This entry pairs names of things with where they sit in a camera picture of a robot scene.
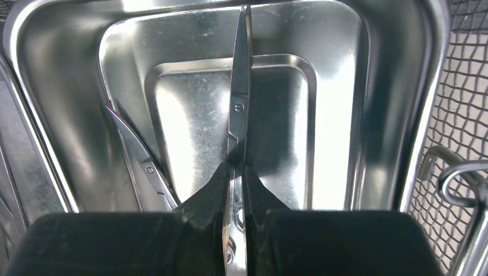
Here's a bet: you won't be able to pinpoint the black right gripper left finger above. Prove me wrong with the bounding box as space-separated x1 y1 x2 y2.
6 163 230 275

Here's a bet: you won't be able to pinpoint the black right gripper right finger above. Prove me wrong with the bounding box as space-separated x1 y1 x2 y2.
242 167 442 275

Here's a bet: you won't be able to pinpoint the curved steel scissors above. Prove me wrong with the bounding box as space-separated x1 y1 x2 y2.
105 105 181 211

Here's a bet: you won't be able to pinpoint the straight steel scissors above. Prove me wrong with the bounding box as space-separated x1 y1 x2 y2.
226 5 252 275

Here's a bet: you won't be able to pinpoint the steel mesh instrument tray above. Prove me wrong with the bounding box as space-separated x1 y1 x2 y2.
1 1 487 275

